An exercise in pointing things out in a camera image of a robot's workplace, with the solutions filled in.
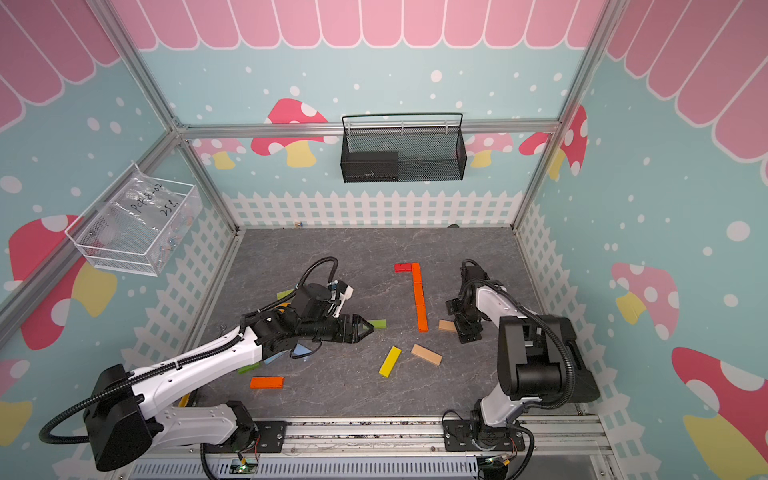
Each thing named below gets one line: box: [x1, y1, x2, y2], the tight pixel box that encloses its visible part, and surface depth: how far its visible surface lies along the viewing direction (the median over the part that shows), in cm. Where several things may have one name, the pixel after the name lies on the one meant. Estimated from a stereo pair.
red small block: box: [393, 263, 412, 273], surface depth 111 cm
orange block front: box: [249, 376, 285, 389], surface depth 84 cm
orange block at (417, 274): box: [411, 262, 423, 283], surface depth 108 cm
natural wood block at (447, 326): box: [438, 320, 457, 333], surface depth 96 cm
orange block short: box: [415, 294, 429, 333], surface depth 98 cm
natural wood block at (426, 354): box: [411, 343, 443, 366], surface depth 89 cm
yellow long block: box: [378, 345, 402, 378], surface depth 88 cm
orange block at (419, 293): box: [414, 281, 425, 306], surface depth 104 cm
